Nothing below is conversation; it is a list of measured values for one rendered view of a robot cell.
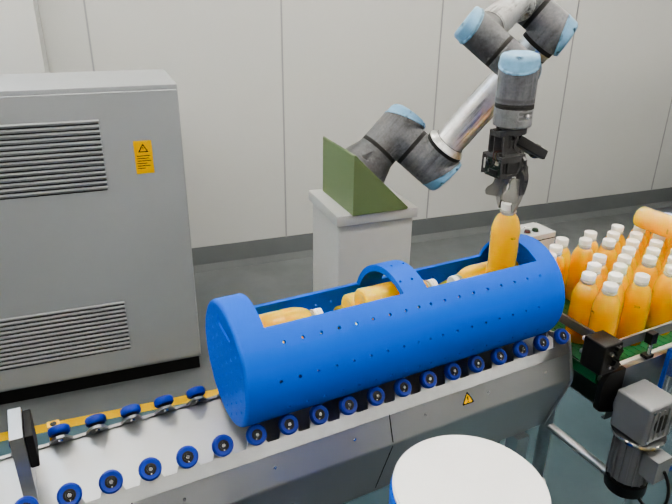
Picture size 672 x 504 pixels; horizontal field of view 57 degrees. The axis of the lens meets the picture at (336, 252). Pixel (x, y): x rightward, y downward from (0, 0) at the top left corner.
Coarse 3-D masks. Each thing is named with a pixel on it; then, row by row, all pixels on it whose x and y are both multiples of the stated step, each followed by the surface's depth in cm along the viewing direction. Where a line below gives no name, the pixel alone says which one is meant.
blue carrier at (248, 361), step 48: (528, 240) 163; (336, 288) 157; (432, 288) 143; (480, 288) 148; (528, 288) 153; (240, 336) 123; (288, 336) 126; (336, 336) 130; (384, 336) 135; (432, 336) 141; (480, 336) 149; (528, 336) 162; (240, 384) 125; (288, 384) 126; (336, 384) 133
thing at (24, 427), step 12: (12, 420) 117; (24, 420) 118; (12, 432) 114; (24, 432) 115; (12, 444) 113; (24, 444) 114; (36, 444) 119; (24, 456) 115; (36, 456) 117; (24, 468) 116; (24, 480) 117; (24, 492) 117; (36, 492) 119
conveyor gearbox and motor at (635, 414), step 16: (640, 384) 168; (624, 400) 165; (640, 400) 161; (656, 400) 162; (624, 416) 166; (640, 416) 161; (656, 416) 160; (624, 432) 167; (640, 432) 162; (656, 432) 162; (624, 448) 168; (640, 448) 163; (656, 448) 163; (608, 464) 174; (624, 464) 170; (640, 464) 167; (656, 464) 162; (608, 480) 175; (624, 480) 171; (640, 480) 169; (656, 480) 164; (624, 496) 172; (640, 496) 172
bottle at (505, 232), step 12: (504, 216) 155; (516, 216) 155; (492, 228) 157; (504, 228) 155; (516, 228) 155; (492, 240) 158; (504, 240) 155; (516, 240) 156; (492, 252) 159; (504, 252) 157; (516, 252) 158; (492, 264) 160; (504, 264) 158
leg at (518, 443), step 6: (522, 432) 184; (510, 438) 184; (516, 438) 182; (522, 438) 182; (528, 438) 183; (510, 444) 184; (516, 444) 182; (522, 444) 183; (516, 450) 183; (522, 450) 184; (522, 456) 185
